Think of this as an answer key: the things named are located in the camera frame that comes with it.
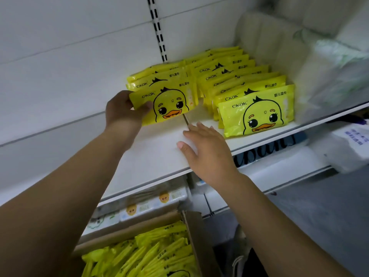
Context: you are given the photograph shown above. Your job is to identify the person's left hand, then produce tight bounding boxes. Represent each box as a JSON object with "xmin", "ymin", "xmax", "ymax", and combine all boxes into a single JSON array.
[{"xmin": 105, "ymin": 90, "xmax": 153, "ymax": 152}]

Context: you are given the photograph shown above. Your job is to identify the person's right hand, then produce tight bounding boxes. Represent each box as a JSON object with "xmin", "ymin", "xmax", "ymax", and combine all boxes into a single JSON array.
[{"xmin": 176, "ymin": 122, "xmax": 243, "ymax": 191}]

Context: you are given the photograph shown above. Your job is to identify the yellow duck packets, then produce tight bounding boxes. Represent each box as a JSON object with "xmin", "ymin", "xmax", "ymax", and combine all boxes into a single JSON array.
[
  {"xmin": 184, "ymin": 47, "xmax": 296, "ymax": 139},
  {"xmin": 81, "ymin": 221, "xmax": 203, "ymax": 277}
]

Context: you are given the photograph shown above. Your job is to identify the white metal shelf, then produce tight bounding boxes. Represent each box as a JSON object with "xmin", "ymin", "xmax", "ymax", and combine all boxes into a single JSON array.
[{"xmin": 0, "ymin": 0, "xmax": 369, "ymax": 240}]

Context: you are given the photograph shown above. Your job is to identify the brown cardboard box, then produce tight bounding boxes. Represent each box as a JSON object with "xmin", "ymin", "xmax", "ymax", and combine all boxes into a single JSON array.
[{"xmin": 72, "ymin": 207, "xmax": 223, "ymax": 277}]

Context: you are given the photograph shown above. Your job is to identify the person's left forearm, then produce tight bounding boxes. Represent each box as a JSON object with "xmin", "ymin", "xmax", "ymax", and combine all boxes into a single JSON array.
[{"xmin": 0, "ymin": 132, "xmax": 139, "ymax": 277}]

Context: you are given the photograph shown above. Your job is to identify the person's right forearm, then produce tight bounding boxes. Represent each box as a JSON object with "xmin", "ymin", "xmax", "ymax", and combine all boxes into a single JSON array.
[{"xmin": 213, "ymin": 173, "xmax": 352, "ymax": 277}]

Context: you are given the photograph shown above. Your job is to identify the white duck tissue pack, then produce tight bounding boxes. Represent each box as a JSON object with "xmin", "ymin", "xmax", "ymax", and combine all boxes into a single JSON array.
[{"xmin": 118, "ymin": 184, "xmax": 191, "ymax": 223}]

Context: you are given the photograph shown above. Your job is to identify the person's black trousers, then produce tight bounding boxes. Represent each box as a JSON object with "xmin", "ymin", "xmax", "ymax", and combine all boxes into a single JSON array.
[{"xmin": 228, "ymin": 236, "xmax": 266, "ymax": 277}]

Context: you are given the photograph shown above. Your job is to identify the green white tissue pack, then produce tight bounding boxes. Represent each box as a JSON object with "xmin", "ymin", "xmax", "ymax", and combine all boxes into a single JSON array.
[{"xmin": 83, "ymin": 210, "xmax": 122, "ymax": 234}]

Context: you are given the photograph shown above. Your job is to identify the blue white roll pack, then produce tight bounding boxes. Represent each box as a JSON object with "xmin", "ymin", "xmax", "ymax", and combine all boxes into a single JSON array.
[{"xmin": 308, "ymin": 118, "xmax": 369, "ymax": 175}]

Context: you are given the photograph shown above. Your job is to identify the plain white tissue pack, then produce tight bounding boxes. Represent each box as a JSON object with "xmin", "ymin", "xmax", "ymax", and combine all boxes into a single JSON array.
[{"xmin": 271, "ymin": 0, "xmax": 369, "ymax": 52}]

